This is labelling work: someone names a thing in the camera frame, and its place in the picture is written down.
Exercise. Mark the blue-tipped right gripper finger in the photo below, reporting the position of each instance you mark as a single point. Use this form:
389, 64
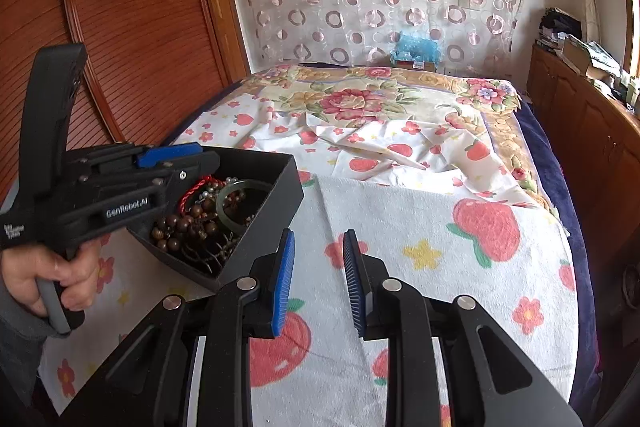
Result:
152, 156

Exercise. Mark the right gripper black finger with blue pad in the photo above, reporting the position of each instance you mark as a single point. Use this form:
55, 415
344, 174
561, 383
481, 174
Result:
490, 380
188, 362

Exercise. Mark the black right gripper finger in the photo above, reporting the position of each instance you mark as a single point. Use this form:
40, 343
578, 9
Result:
181, 174

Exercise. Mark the grey sleeve forearm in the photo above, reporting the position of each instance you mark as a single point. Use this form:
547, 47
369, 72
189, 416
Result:
22, 339

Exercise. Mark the black jewelry box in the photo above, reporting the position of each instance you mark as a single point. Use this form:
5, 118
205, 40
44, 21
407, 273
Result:
188, 236

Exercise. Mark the person's left hand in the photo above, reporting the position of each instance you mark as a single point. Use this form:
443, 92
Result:
22, 266

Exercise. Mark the green jade bangle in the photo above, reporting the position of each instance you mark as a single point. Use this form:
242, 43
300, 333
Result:
238, 203

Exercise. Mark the white strawberry print towel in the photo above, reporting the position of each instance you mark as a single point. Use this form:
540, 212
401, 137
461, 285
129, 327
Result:
514, 261

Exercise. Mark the brown louvered wardrobe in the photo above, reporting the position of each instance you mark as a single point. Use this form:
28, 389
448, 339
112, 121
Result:
152, 65

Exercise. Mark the floral beige blanket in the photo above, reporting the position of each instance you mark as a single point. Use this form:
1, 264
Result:
493, 101

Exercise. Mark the blue bed cover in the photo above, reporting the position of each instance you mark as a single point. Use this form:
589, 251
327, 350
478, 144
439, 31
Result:
587, 382

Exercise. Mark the strawberry print bed sheet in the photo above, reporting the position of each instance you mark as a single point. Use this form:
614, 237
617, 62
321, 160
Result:
356, 135

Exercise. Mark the blue bubble wrap bundle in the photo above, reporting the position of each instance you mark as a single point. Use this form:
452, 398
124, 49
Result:
415, 48

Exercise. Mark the wooden side cabinet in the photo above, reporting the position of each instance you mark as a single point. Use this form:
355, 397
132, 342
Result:
597, 143

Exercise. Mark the clutter pile on cabinet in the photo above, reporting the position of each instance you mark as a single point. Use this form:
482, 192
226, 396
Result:
561, 35

